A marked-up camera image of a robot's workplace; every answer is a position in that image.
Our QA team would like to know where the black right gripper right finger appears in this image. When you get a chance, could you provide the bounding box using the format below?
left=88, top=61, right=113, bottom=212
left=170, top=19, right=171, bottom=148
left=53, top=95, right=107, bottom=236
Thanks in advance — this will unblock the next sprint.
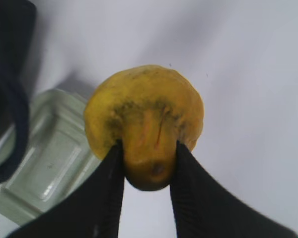
left=170, top=142, right=298, bottom=238

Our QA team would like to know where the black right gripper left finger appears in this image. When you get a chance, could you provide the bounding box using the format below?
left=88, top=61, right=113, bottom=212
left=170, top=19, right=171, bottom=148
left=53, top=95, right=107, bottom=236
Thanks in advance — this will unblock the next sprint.
left=8, top=140, right=124, bottom=238

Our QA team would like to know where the dark navy fabric lunch bag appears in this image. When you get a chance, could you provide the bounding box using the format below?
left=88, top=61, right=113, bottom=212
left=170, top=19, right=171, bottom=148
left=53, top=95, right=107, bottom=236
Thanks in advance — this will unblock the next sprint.
left=0, top=0, right=37, bottom=183

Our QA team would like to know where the yellow bumpy gourd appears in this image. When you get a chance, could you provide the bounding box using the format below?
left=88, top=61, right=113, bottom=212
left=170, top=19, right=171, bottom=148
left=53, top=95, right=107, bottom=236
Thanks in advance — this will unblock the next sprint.
left=84, top=64, right=204, bottom=191

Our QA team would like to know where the green lidded glass lunch box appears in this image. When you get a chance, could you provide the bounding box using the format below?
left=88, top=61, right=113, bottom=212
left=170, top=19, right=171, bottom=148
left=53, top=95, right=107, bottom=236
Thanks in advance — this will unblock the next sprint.
left=0, top=89, right=100, bottom=225

